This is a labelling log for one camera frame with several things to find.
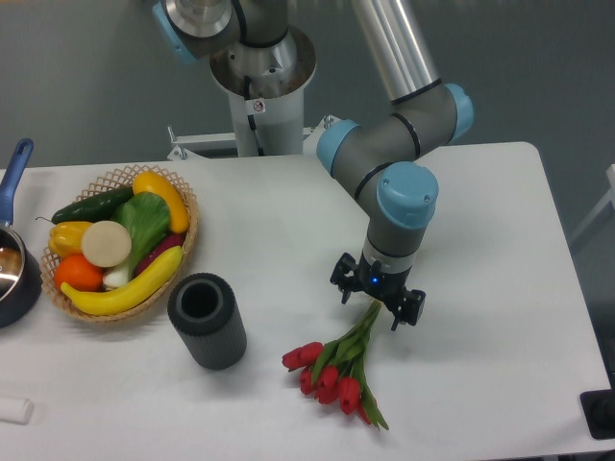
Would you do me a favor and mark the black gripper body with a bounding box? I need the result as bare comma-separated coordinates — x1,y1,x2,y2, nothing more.
355,256,410,307

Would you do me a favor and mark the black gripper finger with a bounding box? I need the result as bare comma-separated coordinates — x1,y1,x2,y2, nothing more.
389,289,427,331
330,253,359,303

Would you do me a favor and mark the red tulip bouquet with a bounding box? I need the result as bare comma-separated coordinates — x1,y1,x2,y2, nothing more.
282,301,389,430

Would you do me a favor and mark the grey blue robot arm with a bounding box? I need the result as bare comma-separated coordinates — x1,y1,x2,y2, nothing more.
153,1,474,325

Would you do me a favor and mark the dark grey ribbed vase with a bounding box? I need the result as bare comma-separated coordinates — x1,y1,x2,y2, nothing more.
167,273,247,371

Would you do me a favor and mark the purple eggplant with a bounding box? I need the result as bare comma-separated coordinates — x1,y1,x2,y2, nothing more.
134,233,185,277

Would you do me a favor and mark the green leafy bok choy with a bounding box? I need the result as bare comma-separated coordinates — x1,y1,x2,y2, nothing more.
103,192,170,290

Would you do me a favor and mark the black device at edge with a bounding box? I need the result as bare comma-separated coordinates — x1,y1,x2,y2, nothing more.
579,389,614,440

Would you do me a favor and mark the yellow squash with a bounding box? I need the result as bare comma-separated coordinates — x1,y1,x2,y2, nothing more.
133,171,189,233

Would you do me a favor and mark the white furniture piece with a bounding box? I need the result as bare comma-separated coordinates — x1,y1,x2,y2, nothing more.
569,164,614,255

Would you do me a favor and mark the beige round disc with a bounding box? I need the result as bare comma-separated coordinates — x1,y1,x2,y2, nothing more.
81,221,132,268

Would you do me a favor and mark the green cucumber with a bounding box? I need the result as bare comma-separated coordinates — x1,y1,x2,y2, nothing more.
37,186,134,225

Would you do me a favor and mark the yellow banana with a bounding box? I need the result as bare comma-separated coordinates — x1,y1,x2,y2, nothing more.
61,246,184,317

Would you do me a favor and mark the orange fruit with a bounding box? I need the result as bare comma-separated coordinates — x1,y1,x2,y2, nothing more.
54,255,103,292

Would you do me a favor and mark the yellow bell pepper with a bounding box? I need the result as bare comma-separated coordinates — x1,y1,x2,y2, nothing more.
48,221,92,258

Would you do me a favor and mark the white cylinder object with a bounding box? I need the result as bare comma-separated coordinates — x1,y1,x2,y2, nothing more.
0,395,35,425

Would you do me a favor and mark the white metal base frame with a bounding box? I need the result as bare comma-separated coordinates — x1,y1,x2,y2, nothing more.
166,114,341,161

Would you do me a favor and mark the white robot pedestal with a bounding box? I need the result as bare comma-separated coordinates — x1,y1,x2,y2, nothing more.
209,26,316,157

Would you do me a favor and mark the blue handled saucepan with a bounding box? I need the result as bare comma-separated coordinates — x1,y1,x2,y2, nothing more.
1,138,41,328

